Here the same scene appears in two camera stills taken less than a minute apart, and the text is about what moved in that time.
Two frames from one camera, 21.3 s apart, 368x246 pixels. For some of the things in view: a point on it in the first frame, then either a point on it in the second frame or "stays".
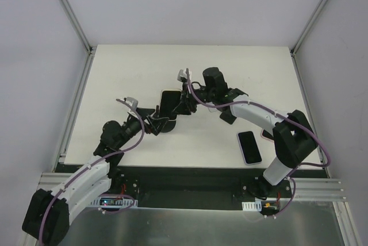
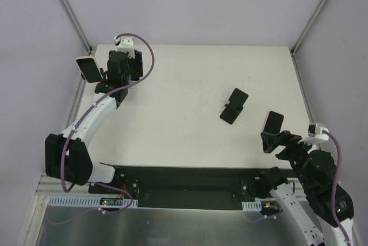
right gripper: (187, 102) -> (283, 139)
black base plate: (198, 187) stays
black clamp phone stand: (169, 126) -> (103, 85)
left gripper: (148, 119) -> (137, 64)
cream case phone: (169, 98) -> (89, 68)
